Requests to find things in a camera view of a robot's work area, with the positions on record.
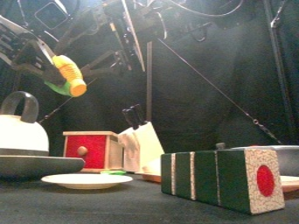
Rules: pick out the green sushi roll block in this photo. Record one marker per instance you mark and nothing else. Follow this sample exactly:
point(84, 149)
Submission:
point(225, 180)

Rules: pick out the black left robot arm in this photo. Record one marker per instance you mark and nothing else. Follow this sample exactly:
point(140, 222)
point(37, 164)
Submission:
point(11, 20)

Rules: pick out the wooden knife block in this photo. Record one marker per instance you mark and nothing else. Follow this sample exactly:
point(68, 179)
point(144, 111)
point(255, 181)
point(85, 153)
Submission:
point(141, 145)

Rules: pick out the white round plate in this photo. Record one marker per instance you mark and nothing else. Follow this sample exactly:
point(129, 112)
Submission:
point(87, 180)

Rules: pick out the black vertical frame post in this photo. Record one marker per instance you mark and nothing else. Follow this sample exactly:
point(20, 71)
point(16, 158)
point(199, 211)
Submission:
point(148, 81)

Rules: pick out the grey round kettle base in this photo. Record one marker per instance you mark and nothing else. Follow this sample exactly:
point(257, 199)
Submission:
point(39, 166)

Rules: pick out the yellow toy corn cob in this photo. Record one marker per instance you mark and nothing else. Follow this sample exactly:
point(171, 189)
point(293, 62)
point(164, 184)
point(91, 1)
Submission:
point(71, 73)

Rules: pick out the wooden box red drawer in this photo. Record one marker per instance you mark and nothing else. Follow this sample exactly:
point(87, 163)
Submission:
point(91, 151)

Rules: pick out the white toy grater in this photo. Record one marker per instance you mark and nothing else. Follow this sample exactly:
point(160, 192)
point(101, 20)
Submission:
point(152, 167)

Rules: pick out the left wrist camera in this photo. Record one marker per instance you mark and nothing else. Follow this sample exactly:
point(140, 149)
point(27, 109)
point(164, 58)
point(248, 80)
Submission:
point(51, 15)

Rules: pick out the green toy corn husk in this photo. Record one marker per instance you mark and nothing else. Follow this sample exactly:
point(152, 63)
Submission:
point(57, 87)

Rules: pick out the green toy leaf piece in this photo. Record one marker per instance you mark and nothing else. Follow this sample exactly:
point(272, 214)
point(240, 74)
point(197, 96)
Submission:
point(112, 172)

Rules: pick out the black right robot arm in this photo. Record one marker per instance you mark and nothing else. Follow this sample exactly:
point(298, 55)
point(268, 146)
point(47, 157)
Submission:
point(209, 11)

